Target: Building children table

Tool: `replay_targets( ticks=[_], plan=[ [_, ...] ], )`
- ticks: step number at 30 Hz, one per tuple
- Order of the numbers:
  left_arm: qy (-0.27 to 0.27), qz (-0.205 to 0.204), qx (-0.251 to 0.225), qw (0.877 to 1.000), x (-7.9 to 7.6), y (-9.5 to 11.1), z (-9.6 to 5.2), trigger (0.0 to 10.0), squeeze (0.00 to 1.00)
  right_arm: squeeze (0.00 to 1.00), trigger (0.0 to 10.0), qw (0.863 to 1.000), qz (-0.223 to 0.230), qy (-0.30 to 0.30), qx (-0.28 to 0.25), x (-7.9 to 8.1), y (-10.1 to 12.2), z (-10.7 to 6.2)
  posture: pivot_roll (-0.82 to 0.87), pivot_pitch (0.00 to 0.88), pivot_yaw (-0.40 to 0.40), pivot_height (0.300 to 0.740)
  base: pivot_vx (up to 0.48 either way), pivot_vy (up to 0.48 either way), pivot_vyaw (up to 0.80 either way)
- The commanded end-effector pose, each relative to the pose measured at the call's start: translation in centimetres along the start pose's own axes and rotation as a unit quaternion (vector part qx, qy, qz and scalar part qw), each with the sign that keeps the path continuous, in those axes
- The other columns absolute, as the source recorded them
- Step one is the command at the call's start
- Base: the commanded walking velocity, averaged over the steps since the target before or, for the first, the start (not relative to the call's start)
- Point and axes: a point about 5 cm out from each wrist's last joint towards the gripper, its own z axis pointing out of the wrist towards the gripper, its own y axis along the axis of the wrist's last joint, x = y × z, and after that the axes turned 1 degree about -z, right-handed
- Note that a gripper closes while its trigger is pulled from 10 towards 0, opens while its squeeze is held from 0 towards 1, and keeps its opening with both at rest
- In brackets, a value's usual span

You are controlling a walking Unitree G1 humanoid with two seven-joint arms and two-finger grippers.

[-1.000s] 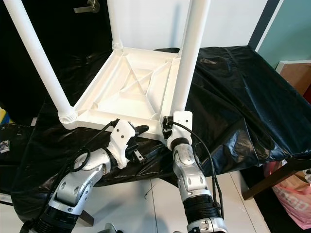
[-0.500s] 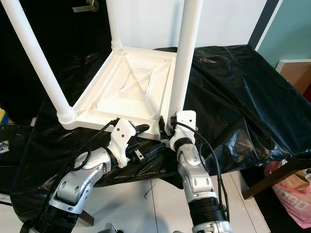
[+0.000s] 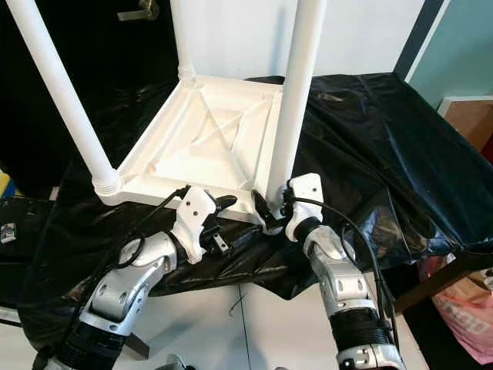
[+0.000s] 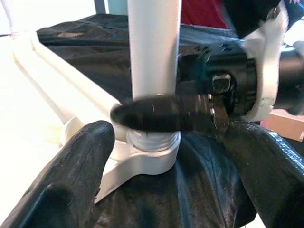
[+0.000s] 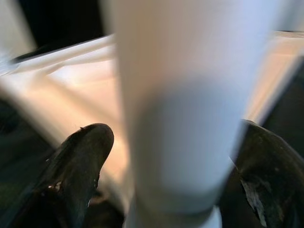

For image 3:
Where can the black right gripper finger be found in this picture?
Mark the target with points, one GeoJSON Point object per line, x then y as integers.
{"type": "Point", "coordinates": [266, 210]}

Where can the white plastic table top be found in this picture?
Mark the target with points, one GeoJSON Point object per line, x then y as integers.
{"type": "Point", "coordinates": [200, 154]}

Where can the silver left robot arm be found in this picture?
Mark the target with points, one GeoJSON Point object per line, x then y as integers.
{"type": "Point", "coordinates": [123, 285]}

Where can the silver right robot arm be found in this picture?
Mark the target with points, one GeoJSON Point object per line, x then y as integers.
{"type": "Point", "coordinates": [343, 274]}

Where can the grey left robot foot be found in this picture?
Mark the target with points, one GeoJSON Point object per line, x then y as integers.
{"type": "Point", "coordinates": [177, 364]}

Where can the brown wooden table leg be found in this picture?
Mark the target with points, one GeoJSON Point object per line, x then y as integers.
{"type": "Point", "coordinates": [431, 281]}
{"type": "Point", "coordinates": [135, 347]}

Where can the black shiny table cloth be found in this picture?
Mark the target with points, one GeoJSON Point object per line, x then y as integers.
{"type": "Point", "coordinates": [416, 154]}

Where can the yellow board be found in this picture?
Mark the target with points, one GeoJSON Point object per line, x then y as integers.
{"type": "Point", "coordinates": [4, 185]}

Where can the black case with white label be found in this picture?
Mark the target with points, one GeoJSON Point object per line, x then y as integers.
{"type": "Point", "coordinates": [15, 231]}

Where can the pink plastic bag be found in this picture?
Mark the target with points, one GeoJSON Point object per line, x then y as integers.
{"type": "Point", "coordinates": [462, 301]}

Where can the brown cardboard box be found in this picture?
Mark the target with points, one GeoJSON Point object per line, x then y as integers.
{"type": "Point", "coordinates": [470, 119]}

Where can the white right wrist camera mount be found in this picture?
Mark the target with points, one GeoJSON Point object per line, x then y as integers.
{"type": "Point", "coordinates": [304, 193]}

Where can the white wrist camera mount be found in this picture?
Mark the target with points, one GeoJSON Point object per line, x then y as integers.
{"type": "Point", "coordinates": [195, 216]}
{"type": "Point", "coordinates": [304, 193]}

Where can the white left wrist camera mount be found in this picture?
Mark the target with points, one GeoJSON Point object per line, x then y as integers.
{"type": "Point", "coordinates": [195, 216]}

